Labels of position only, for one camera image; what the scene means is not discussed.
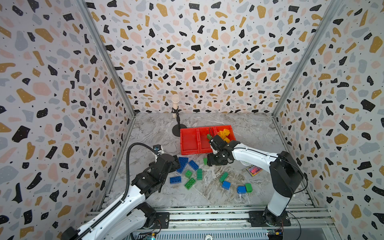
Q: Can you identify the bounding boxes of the yellow lego pile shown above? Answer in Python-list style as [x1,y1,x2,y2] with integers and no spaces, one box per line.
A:
[218,129,231,143]

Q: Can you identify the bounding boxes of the green slanted lego brick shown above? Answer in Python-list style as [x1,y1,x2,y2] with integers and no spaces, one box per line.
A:
[219,172,229,183]

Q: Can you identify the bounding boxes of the green tall lego brick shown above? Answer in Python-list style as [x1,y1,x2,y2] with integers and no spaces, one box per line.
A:
[197,169,203,181]

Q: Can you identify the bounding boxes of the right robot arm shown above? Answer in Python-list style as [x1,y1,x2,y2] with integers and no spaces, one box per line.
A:
[207,135,306,227]

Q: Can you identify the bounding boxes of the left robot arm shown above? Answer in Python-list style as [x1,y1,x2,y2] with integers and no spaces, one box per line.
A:
[61,154,181,240]

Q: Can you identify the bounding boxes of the right red bin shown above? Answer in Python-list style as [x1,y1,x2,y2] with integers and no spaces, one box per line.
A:
[214,126,236,143]

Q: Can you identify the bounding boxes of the red bin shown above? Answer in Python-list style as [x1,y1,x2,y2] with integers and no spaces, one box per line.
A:
[198,127,217,154]
[180,128,199,156]
[214,126,236,143]

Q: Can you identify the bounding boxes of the blue long lego brick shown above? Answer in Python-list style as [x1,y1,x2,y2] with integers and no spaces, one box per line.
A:
[170,176,182,185]

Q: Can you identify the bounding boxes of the middle red bin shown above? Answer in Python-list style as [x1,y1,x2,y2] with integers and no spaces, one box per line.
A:
[198,127,217,154]

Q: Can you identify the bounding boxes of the blue flat lego plate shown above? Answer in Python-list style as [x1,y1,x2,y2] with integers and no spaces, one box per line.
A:
[177,157,189,174]

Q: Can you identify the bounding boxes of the green long lego brick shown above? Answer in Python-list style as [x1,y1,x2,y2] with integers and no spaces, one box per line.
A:
[185,178,196,190]

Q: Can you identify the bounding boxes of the blue small lego brick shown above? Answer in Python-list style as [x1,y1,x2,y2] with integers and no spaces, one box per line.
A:
[222,181,231,190]

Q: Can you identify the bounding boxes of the small colourful card box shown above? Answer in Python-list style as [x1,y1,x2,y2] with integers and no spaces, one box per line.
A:
[246,165,263,177]

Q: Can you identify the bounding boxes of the left red bin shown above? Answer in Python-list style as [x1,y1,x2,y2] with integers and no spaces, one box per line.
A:
[180,128,199,156]

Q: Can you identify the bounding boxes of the wooden peg on black stand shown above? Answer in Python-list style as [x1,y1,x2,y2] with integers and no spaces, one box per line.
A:
[172,94,187,137]

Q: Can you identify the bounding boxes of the blue lego brick right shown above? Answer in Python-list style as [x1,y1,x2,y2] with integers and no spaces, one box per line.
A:
[237,186,247,195]

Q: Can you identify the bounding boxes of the green small lego right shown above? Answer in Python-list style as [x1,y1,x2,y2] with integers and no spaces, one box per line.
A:
[245,183,253,193]

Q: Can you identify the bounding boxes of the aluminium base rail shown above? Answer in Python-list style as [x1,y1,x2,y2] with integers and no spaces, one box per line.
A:
[80,205,334,240]

